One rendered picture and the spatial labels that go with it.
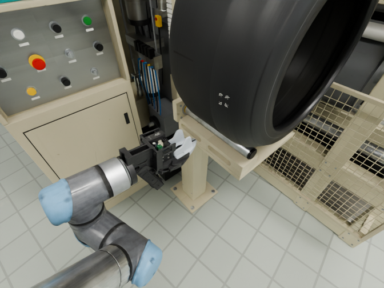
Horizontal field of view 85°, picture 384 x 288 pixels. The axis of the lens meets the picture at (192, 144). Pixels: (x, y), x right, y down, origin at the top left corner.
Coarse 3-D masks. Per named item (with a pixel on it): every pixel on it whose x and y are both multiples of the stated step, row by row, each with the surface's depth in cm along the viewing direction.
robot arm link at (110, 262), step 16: (112, 240) 40; (128, 240) 40; (144, 240) 42; (96, 256) 34; (112, 256) 35; (128, 256) 37; (144, 256) 38; (160, 256) 40; (64, 272) 29; (80, 272) 30; (96, 272) 31; (112, 272) 33; (128, 272) 36; (144, 272) 37
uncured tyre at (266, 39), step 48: (192, 0) 43; (240, 0) 36; (288, 0) 33; (336, 0) 66; (192, 48) 45; (240, 48) 37; (288, 48) 37; (336, 48) 73; (192, 96) 54; (240, 96) 42; (288, 96) 83; (240, 144) 60
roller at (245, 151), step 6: (186, 108) 86; (192, 114) 84; (198, 120) 82; (204, 126) 81; (210, 126) 78; (216, 132) 77; (222, 138) 75; (228, 144) 75; (234, 144) 72; (240, 150) 71; (246, 150) 69; (252, 150) 69; (246, 156) 70; (252, 156) 70
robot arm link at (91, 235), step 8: (104, 208) 45; (104, 216) 44; (112, 216) 45; (72, 224) 41; (80, 224) 41; (88, 224) 42; (96, 224) 43; (104, 224) 43; (112, 224) 43; (80, 232) 43; (88, 232) 42; (96, 232) 42; (104, 232) 42; (80, 240) 45; (88, 240) 42; (96, 240) 41; (96, 248) 41
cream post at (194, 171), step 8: (184, 136) 116; (192, 152) 118; (200, 152) 122; (192, 160) 123; (200, 160) 128; (184, 168) 139; (192, 168) 129; (200, 168) 134; (184, 176) 146; (192, 176) 135; (200, 176) 140; (184, 184) 154; (192, 184) 141; (200, 184) 148; (192, 192) 149; (200, 192) 156
